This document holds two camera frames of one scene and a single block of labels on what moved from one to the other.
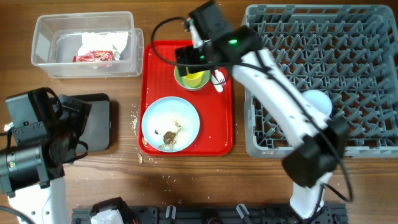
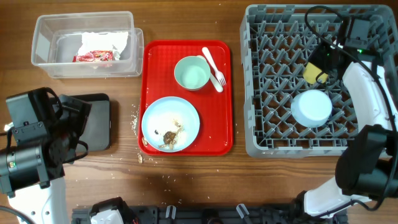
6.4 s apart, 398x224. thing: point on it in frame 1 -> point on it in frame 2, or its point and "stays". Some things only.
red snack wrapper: (94, 56) stays
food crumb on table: (140, 158) stays
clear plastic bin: (88, 45) stays
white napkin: (102, 41) stays
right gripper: (183, 58) -> (314, 56)
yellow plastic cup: (193, 79) -> (313, 74)
